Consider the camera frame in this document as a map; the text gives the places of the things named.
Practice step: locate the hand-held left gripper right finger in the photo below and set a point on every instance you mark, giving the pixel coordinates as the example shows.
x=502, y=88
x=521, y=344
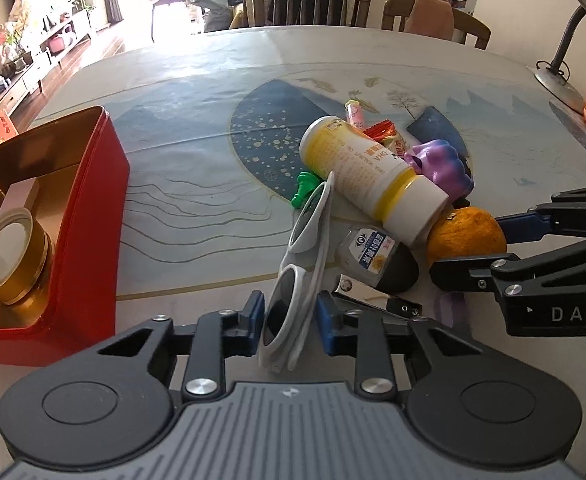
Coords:
x=327, y=322

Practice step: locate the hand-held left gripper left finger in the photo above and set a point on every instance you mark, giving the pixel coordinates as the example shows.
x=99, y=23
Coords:
x=254, y=317

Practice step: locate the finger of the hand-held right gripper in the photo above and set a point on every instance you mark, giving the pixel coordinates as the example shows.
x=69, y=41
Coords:
x=453, y=272
x=518, y=222

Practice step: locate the white sunglasses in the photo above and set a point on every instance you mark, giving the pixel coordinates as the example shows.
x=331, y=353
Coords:
x=285, y=310

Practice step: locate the orange fruit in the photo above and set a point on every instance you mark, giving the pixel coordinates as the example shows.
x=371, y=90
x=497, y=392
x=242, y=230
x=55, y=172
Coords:
x=463, y=235

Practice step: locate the small clear black-capped bottle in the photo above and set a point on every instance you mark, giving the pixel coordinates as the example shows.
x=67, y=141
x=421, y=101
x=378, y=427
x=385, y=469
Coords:
x=373, y=255

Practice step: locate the purple fist toy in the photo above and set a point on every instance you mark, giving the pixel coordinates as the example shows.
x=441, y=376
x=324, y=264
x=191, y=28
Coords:
x=438, y=165

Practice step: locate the white yellow supplement bottle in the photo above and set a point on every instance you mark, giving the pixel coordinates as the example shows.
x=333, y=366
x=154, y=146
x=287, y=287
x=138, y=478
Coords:
x=363, y=170

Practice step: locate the red tin box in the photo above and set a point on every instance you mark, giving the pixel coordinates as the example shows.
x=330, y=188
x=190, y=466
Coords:
x=88, y=260

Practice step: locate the metal nail clipper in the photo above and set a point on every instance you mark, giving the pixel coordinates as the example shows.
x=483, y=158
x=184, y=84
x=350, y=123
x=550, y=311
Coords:
x=363, y=295

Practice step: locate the green plastic toy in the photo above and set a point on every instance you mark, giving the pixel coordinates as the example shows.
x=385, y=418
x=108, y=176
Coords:
x=305, y=185

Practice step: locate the red snack packet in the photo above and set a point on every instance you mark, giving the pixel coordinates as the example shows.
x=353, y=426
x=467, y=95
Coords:
x=385, y=132

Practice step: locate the printed table cover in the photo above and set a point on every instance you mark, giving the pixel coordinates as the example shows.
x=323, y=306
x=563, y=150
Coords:
x=198, y=160

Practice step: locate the pink lip balm tube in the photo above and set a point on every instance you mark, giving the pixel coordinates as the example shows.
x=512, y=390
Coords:
x=355, y=115

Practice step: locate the wooden chair with cloth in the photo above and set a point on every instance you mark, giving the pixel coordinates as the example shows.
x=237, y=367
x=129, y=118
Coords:
x=473, y=27

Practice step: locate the pink cloth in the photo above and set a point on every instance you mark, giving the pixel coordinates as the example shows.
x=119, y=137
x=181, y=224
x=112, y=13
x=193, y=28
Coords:
x=430, y=15

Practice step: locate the round gold tin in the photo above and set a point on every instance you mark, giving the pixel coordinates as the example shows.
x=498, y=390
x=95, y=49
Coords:
x=8, y=255

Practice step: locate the pale pink small box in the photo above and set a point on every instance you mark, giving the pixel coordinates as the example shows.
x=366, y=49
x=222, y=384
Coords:
x=20, y=195

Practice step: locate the white paper bag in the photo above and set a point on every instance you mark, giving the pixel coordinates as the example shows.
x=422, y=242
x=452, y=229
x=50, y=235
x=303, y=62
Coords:
x=213, y=10

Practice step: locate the low television cabinet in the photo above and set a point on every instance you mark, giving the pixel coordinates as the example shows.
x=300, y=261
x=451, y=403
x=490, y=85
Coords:
x=23, y=80

